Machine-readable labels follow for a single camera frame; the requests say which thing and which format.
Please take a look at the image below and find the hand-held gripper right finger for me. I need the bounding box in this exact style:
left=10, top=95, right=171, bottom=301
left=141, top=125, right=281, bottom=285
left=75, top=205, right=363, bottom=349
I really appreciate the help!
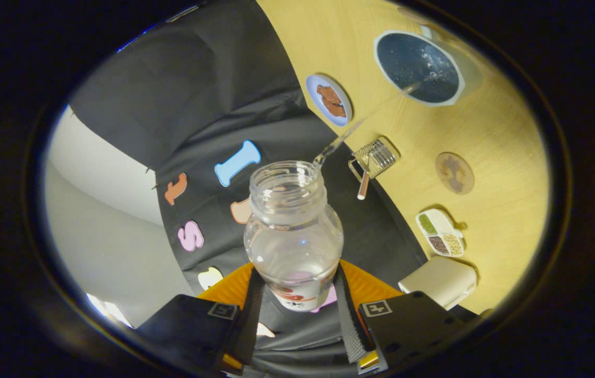
left=333, top=260, right=468, bottom=374

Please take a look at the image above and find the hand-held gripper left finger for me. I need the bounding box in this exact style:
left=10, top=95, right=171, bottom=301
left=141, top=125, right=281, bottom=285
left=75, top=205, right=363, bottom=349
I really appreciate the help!
left=134, top=262, right=266, bottom=376

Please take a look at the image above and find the clear juice bottle red label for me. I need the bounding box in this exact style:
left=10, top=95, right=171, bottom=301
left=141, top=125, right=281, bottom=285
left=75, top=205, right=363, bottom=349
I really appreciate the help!
left=244, top=161, right=344, bottom=312

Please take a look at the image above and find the round wooden coaster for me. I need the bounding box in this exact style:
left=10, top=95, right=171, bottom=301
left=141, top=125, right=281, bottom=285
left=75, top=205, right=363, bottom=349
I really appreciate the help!
left=435, top=152, right=475, bottom=195

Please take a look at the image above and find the white cup blue inside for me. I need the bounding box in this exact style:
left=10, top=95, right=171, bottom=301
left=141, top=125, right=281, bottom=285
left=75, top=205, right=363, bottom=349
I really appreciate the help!
left=373, top=24, right=484, bottom=107

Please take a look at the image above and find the white toaster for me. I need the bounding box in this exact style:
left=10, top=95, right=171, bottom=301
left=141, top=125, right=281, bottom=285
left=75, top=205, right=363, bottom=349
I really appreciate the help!
left=398, top=256, right=478, bottom=310

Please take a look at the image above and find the white divided bean tray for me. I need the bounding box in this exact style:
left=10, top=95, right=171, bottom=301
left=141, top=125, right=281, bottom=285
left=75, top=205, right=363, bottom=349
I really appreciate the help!
left=415, top=208, right=466, bottom=258

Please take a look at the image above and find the blue plate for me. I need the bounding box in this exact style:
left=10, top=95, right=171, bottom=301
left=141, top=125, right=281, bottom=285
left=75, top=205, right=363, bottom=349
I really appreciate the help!
left=306, top=73, right=353, bottom=127

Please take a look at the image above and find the wooden table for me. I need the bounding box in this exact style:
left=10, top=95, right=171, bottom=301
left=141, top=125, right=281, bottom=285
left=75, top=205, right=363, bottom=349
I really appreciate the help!
left=255, top=0, right=550, bottom=316

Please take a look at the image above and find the wire utensil holder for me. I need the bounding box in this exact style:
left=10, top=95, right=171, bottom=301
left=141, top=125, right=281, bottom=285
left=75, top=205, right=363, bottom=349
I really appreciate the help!
left=348, top=138, right=400, bottom=182

